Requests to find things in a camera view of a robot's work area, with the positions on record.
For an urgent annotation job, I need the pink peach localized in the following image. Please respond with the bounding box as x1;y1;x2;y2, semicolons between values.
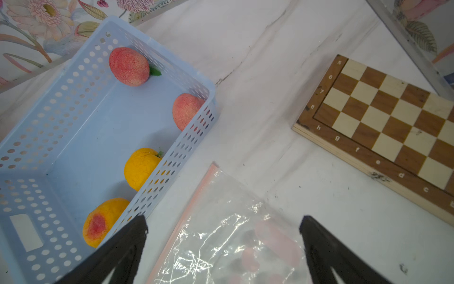
109;47;162;86

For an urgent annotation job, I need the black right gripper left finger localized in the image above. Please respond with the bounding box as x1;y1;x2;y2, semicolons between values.
57;215;148;284

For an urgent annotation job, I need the wooden chessboard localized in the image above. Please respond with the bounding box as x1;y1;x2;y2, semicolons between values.
293;55;454;224

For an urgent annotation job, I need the yellow red peach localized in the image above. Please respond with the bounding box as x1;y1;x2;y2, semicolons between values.
82;198;130;248
124;148;163;191

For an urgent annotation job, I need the yellow red peach front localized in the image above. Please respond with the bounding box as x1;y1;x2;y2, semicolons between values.
82;198;130;248

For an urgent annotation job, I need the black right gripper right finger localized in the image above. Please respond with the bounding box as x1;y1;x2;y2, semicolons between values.
299;215;390;284

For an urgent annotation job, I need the clear pink bag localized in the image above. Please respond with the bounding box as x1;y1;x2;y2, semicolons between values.
148;163;312;284

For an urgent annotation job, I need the light blue perforated basket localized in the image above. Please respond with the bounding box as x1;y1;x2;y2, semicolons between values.
1;17;218;284

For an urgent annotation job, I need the yellow red peach rear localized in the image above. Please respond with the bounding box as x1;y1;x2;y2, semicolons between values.
124;148;163;191

